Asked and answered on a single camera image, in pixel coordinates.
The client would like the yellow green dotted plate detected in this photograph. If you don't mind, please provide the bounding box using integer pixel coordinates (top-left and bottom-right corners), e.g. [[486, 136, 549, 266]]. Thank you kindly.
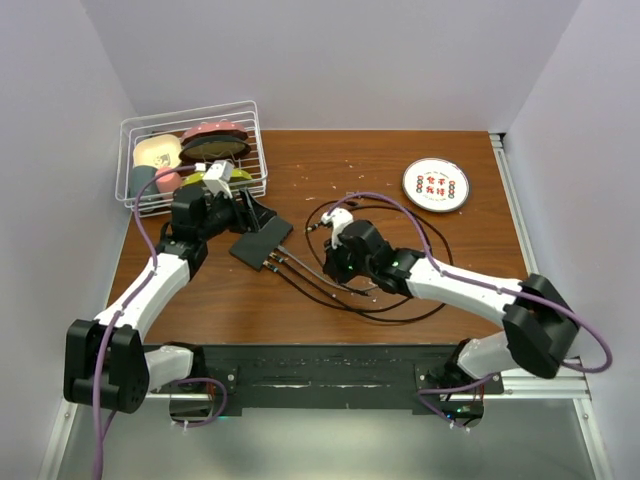
[[181, 168, 253, 188]]

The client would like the beige square plate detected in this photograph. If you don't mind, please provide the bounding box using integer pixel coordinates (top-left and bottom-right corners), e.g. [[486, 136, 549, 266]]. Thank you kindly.
[[133, 134, 182, 169]]

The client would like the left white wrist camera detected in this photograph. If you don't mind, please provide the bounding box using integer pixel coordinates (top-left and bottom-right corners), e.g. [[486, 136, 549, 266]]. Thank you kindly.
[[203, 160, 234, 198]]

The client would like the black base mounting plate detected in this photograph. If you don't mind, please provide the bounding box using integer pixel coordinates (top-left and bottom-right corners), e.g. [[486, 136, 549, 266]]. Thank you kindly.
[[160, 344, 503, 425]]

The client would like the black network switch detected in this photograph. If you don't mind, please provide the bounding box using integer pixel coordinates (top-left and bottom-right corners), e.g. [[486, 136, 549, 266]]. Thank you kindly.
[[229, 216, 293, 271]]

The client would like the pink cup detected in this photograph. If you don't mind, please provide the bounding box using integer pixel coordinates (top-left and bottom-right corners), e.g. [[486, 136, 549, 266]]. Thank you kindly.
[[154, 167, 182, 208]]

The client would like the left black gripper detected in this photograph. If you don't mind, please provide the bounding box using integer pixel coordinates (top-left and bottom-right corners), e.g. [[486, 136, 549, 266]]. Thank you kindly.
[[198, 187, 276, 241]]

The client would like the white wire dish rack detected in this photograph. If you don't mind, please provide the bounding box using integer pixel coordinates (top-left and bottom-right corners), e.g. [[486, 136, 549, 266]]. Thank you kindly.
[[115, 100, 268, 209]]

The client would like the long black ethernet cable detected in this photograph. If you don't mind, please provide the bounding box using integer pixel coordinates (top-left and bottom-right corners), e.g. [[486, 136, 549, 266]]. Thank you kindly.
[[262, 189, 456, 325]]

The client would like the white round printed plate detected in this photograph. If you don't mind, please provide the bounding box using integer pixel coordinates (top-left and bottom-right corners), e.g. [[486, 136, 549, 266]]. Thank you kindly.
[[402, 158, 471, 213]]

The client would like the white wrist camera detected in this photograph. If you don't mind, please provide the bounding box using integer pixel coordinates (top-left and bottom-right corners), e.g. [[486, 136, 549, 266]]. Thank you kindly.
[[320, 208, 354, 249], [203, 160, 234, 198]]

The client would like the dark grey cup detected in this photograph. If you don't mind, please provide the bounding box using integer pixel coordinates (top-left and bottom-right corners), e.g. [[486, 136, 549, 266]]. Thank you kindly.
[[129, 165, 158, 198]]

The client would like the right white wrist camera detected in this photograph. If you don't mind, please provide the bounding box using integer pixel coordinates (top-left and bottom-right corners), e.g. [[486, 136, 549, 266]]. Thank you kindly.
[[320, 208, 354, 249]]

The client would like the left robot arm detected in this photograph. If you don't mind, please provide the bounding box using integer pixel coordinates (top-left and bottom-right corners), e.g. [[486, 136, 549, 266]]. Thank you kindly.
[[63, 185, 292, 413]]

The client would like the red dotted plate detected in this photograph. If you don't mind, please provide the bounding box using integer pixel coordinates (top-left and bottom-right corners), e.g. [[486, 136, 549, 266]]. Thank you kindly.
[[180, 120, 248, 145]]

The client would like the aluminium frame rail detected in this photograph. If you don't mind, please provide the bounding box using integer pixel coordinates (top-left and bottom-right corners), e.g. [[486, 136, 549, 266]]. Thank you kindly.
[[37, 134, 614, 480]]

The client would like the grey ethernet cable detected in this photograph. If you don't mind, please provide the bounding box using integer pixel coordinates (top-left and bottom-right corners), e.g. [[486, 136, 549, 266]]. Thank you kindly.
[[277, 244, 381, 296]]

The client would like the dark brown round plate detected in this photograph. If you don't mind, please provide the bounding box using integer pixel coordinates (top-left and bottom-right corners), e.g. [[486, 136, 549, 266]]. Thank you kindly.
[[180, 136, 251, 164]]

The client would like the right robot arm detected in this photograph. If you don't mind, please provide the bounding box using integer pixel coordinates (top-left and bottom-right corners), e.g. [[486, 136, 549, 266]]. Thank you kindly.
[[321, 212, 579, 393]]

